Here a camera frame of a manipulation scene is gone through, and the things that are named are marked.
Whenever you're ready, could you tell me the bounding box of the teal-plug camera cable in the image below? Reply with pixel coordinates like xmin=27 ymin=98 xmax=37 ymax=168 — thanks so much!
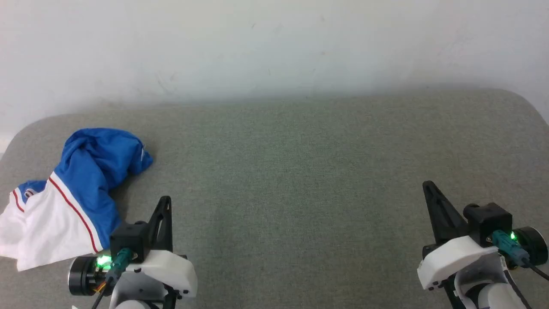
xmin=91 ymin=248 xmax=134 ymax=309
xmin=492 ymin=230 xmax=549 ymax=282

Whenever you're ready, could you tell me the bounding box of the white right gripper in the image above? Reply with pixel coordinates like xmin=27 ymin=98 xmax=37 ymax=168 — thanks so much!
xmin=417 ymin=181 xmax=501 ymax=291

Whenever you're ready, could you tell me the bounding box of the teal-plug right camera cable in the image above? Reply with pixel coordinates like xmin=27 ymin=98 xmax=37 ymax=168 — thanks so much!
xmin=492 ymin=230 xmax=549 ymax=282

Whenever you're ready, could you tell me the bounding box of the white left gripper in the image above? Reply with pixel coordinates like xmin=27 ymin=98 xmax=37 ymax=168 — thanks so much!
xmin=124 ymin=196 xmax=198 ymax=298

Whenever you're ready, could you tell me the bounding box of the blue white red-striped shirt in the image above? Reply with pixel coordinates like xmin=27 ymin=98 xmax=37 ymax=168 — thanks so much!
xmin=0 ymin=128 xmax=154 ymax=272

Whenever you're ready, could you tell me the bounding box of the teal-plug left camera cable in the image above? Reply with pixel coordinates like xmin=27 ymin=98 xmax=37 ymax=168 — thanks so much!
xmin=91 ymin=248 xmax=134 ymax=309

